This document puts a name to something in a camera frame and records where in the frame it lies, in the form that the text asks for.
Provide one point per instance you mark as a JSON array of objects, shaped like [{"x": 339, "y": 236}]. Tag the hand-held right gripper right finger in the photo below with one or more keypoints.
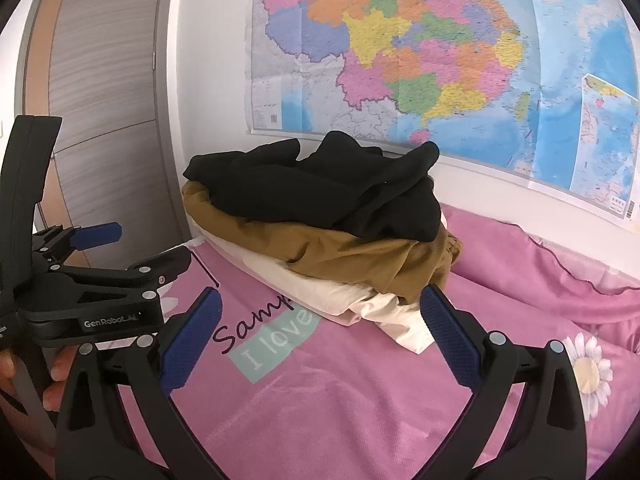
[{"x": 450, "y": 337}]

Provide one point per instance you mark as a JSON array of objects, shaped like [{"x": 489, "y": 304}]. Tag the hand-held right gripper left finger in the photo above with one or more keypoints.
[{"x": 192, "y": 342}]

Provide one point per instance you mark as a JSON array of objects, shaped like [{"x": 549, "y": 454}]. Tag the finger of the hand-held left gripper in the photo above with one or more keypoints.
[
  {"x": 100, "y": 234},
  {"x": 170, "y": 262}
]

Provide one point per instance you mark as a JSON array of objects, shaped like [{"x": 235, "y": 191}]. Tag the black garment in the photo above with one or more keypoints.
[{"x": 325, "y": 190}]

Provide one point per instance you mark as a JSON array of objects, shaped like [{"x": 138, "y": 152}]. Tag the person's left hand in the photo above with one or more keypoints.
[{"x": 59, "y": 365}]

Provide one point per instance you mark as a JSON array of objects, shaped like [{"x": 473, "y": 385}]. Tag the cream garment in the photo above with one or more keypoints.
[{"x": 390, "y": 322}]

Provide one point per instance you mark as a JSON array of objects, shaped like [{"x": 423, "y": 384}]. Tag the pale pink garment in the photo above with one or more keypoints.
[{"x": 345, "y": 318}]

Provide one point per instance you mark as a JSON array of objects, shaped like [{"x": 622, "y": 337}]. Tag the brown garment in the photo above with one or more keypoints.
[{"x": 370, "y": 265}]

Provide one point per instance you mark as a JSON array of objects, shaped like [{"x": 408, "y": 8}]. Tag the pink printed blanket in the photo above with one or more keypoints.
[{"x": 350, "y": 410}]

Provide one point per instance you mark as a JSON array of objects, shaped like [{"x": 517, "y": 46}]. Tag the grey wooden door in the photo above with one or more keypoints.
[{"x": 110, "y": 85}]

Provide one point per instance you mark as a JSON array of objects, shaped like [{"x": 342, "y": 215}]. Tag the colourful wall map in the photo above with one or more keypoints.
[{"x": 440, "y": 50}]

